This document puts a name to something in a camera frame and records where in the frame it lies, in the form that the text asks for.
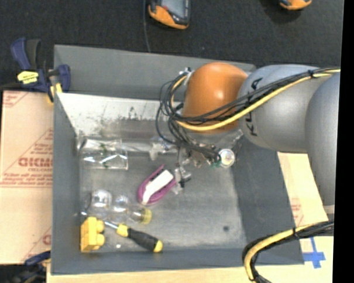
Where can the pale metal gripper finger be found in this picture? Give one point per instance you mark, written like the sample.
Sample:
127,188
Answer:
179,187
185,175

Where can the grey metal bin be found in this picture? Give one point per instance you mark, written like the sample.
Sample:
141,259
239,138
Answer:
191,226

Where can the small clear plastic thing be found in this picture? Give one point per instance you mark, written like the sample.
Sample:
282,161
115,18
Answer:
157,150

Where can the clear plastic box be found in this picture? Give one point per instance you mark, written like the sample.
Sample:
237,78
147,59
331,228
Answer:
106,155

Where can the brown cardboard board red print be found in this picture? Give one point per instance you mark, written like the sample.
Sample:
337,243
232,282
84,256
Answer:
24,160

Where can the purple and white brush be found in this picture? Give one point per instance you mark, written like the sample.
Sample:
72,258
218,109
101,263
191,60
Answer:
156,185

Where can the yellow and black screwdriver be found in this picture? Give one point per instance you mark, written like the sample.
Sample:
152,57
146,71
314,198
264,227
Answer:
140,238

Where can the yellow toy brick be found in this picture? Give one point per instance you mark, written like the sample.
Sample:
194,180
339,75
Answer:
91,235

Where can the clear bottle with yellow cap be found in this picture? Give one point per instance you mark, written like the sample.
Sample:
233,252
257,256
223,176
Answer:
118,207

